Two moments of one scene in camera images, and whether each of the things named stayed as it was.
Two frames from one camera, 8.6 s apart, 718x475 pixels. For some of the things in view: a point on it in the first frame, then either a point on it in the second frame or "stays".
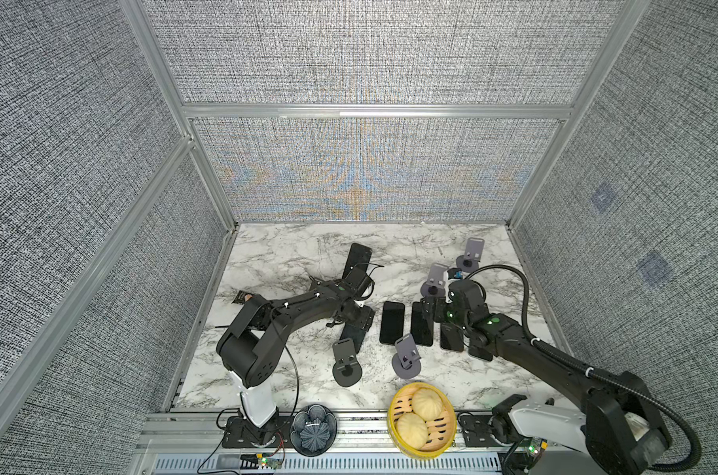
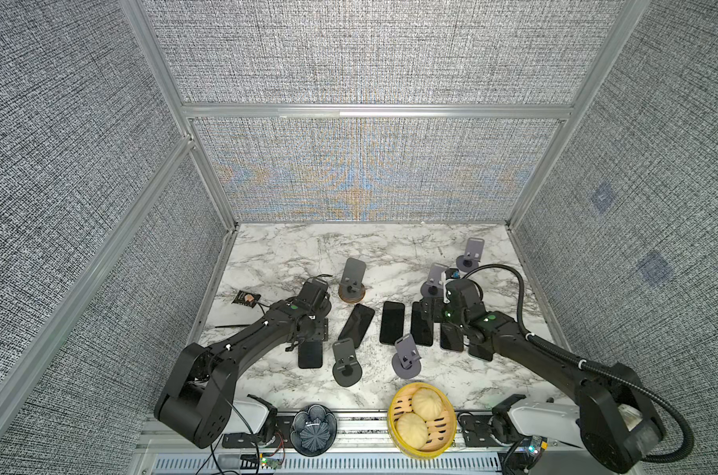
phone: x=359 y=257 -> x=310 y=354
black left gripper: x=365 y=322 -> x=321 y=330
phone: x=355 y=333 stays
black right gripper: x=439 y=304 stays
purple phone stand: x=469 y=262 stays
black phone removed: x=451 y=336 stays
